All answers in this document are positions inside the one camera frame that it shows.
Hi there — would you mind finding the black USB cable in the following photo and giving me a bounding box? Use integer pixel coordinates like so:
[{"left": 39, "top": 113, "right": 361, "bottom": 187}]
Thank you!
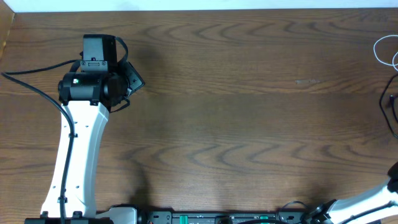
[{"left": 378, "top": 73, "right": 398, "bottom": 139}]

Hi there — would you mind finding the white USB cable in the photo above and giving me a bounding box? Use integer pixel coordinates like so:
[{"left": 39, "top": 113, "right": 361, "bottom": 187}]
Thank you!
[{"left": 373, "top": 34, "right": 398, "bottom": 72}]

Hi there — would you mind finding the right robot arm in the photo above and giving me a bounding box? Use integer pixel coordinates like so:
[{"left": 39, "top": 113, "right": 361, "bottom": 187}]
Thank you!
[{"left": 304, "top": 164, "right": 397, "bottom": 224}]

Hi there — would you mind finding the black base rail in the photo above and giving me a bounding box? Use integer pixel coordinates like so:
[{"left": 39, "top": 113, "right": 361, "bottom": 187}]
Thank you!
[{"left": 93, "top": 202, "right": 382, "bottom": 224}]

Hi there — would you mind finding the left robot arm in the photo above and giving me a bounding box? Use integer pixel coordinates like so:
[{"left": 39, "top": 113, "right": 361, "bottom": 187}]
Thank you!
[{"left": 25, "top": 34, "right": 144, "bottom": 223}]

